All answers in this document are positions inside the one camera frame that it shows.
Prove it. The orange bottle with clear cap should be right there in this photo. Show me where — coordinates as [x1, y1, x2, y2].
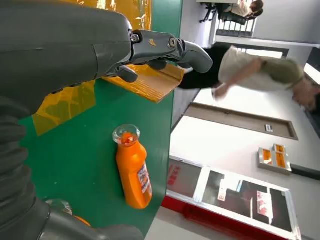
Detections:
[45, 198, 92, 229]
[112, 124, 153, 210]

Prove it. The brown door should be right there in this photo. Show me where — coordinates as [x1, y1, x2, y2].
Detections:
[183, 101, 300, 142]

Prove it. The grey slatted rack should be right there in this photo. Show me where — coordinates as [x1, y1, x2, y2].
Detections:
[215, 16, 257, 38]

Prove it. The black chair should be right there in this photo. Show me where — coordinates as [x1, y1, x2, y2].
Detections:
[199, 1, 219, 24]

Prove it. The seated person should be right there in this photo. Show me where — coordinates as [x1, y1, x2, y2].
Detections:
[223, 0, 265, 19]

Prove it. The yellow taped cardboard box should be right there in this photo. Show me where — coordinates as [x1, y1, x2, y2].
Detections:
[32, 0, 185, 137]

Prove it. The green table mat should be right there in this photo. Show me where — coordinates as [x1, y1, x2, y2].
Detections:
[18, 0, 183, 238]

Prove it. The red and white fire cabinet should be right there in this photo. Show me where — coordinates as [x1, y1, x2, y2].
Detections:
[161, 154, 303, 240]

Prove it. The silver framed orange wall sign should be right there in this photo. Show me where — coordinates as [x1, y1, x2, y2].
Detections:
[257, 143, 293, 176]

